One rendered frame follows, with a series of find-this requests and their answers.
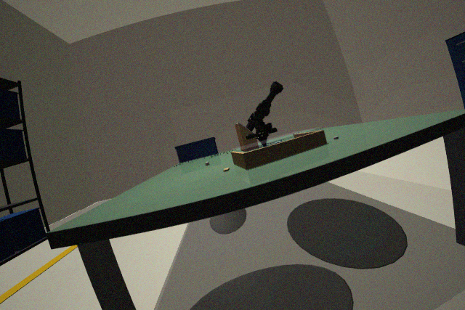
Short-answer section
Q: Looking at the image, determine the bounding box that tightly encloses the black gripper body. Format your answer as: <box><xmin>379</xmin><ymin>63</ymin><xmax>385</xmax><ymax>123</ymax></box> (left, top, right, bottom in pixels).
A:
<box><xmin>246</xmin><ymin>121</ymin><xmax>277</xmax><ymax>140</ymax></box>

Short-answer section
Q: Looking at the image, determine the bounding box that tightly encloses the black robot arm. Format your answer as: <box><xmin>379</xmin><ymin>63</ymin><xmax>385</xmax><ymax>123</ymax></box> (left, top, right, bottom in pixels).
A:
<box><xmin>246</xmin><ymin>81</ymin><xmax>283</xmax><ymax>132</ymax></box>

